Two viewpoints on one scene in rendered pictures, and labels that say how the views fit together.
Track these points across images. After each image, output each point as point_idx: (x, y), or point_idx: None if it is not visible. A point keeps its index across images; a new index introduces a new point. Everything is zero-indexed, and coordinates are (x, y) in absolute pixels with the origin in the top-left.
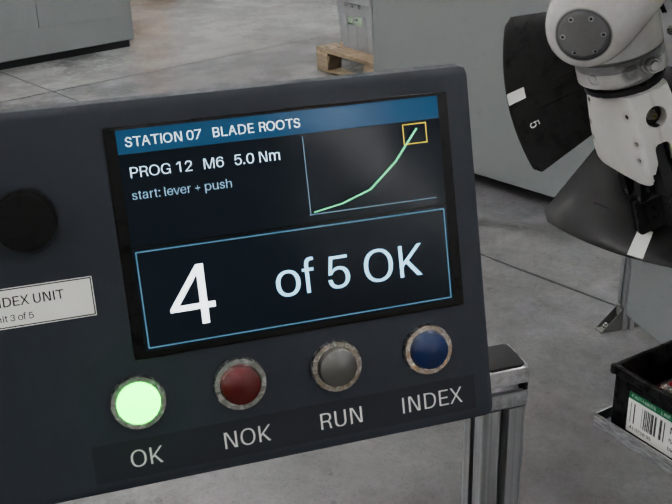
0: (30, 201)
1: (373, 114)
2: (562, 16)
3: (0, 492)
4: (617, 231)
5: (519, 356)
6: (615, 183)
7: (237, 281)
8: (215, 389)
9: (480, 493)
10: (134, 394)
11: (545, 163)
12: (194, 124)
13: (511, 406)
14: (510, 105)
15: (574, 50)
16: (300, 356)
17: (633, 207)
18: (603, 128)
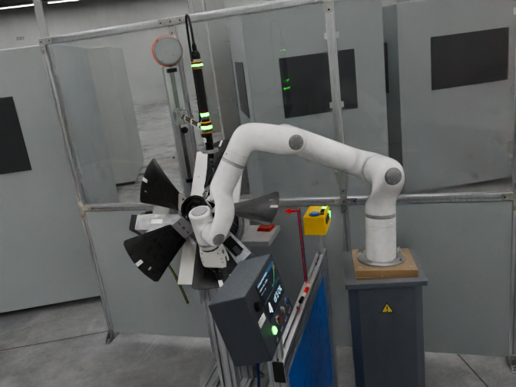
0: (259, 302)
1: (269, 266)
2: (213, 237)
3: (270, 356)
4: (213, 282)
5: None
6: (205, 271)
7: (272, 302)
8: (277, 322)
9: None
10: (275, 328)
11: (158, 278)
12: (260, 279)
13: None
14: (137, 266)
15: (217, 243)
16: (279, 311)
17: (218, 274)
18: (208, 259)
